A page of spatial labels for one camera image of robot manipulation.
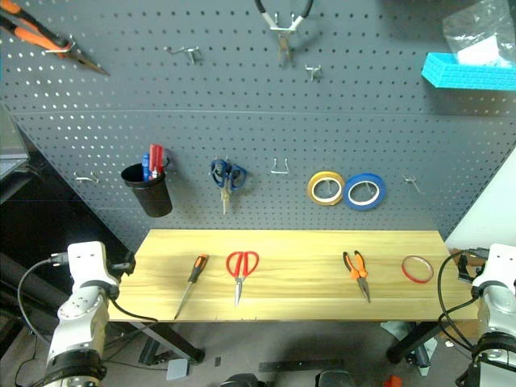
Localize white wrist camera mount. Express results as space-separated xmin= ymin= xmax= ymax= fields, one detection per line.
xmin=470 ymin=242 xmax=516 ymax=289
xmin=66 ymin=240 xmax=119 ymax=300

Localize red tape ring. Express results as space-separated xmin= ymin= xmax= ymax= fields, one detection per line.
xmin=401 ymin=255 xmax=435 ymax=285

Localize black white handled pliers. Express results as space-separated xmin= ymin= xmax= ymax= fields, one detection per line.
xmin=254 ymin=0 xmax=315 ymax=66

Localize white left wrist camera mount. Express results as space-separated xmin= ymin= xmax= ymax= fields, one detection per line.
xmin=66 ymin=240 xmax=119 ymax=300

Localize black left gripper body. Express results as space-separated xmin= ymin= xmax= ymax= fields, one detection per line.
xmin=106 ymin=260 xmax=129 ymax=283

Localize red utility knife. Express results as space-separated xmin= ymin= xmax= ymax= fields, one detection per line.
xmin=148 ymin=144 xmax=166 ymax=181

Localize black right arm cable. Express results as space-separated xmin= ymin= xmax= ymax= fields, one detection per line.
xmin=436 ymin=247 xmax=489 ymax=352

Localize blue tape roll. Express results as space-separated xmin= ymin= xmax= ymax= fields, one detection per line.
xmin=342 ymin=173 xmax=388 ymax=212

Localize orange black long-nose pliers small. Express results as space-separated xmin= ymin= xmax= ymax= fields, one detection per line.
xmin=342 ymin=250 xmax=372 ymax=304

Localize grey metal pegboard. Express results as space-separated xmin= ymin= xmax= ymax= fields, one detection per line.
xmin=0 ymin=0 xmax=516 ymax=244

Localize blue handled scissors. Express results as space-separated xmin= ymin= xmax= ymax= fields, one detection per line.
xmin=209 ymin=157 xmax=248 ymax=215

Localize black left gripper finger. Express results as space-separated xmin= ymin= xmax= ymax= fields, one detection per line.
xmin=120 ymin=250 xmax=137 ymax=276

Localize orange black long-nose pliers large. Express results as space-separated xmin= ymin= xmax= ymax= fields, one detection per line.
xmin=0 ymin=0 xmax=111 ymax=77

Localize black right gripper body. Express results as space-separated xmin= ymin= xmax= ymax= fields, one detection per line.
xmin=465 ymin=256 xmax=485 ymax=280

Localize yellow tape roll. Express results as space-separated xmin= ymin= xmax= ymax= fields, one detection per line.
xmin=307 ymin=170 xmax=345 ymax=207

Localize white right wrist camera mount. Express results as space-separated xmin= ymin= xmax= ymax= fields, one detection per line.
xmin=470 ymin=242 xmax=516 ymax=289

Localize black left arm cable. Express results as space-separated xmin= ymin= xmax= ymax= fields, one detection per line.
xmin=15 ymin=252 xmax=159 ymax=344

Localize grey caster base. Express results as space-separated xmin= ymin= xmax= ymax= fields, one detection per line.
xmin=402 ymin=337 xmax=439 ymax=378

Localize dark rounded shape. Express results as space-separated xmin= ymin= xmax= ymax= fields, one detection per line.
xmin=314 ymin=368 xmax=356 ymax=387
xmin=218 ymin=372 xmax=268 ymax=387

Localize orange black screwdriver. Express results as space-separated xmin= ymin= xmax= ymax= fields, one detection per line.
xmin=173 ymin=253 xmax=210 ymax=321

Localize black flat strip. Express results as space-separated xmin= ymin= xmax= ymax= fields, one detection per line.
xmin=257 ymin=359 xmax=347 ymax=373

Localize black table leg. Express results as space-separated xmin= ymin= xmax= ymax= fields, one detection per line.
xmin=139 ymin=321 xmax=206 ymax=363
xmin=385 ymin=321 xmax=447 ymax=364

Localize grey box on floor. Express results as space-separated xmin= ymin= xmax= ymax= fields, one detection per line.
xmin=165 ymin=358 xmax=190 ymax=381

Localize clear plastic bag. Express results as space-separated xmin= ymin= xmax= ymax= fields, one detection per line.
xmin=441 ymin=0 xmax=516 ymax=68

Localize black cup holder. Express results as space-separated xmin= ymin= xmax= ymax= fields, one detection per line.
xmin=120 ymin=161 xmax=174 ymax=218

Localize blue plastic basket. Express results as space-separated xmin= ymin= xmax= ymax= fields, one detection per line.
xmin=420 ymin=52 xmax=516 ymax=93

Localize red handled scissors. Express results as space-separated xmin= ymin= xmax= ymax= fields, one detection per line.
xmin=225 ymin=250 xmax=260 ymax=309

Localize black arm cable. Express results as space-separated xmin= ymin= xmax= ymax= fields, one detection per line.
xmin=15 ymin=252 xmax=159 ymax=344
xmin=436 ymin=247 xmax=489 ymax=352

